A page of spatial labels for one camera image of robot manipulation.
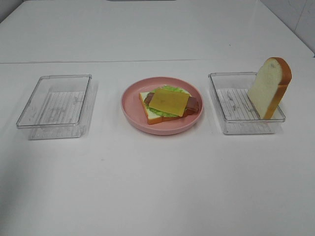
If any bacon strip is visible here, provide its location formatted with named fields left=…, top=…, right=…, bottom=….
left=144, top=92, right=199, bottom=114
left=140, top=92, right=199, bottom=118

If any yellow cheese slice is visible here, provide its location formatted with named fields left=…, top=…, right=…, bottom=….
left=149, top=88, right=189, bottom=117

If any clear plastic bread tray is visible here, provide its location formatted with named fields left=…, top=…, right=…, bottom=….
left=208, top=72, right=285, bottom=135

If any white bread slice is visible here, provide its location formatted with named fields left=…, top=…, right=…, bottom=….
left=139, top=91, right=191, bottom=125
left=248, top=57, right=292, bottom=119

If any clear plastic ingredient tray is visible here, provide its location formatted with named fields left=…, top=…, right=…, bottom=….
left=16, top=74, right=95, bottom=140

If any pink round plate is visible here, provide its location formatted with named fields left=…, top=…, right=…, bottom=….
left=121, top=77, right=204, bottom=135

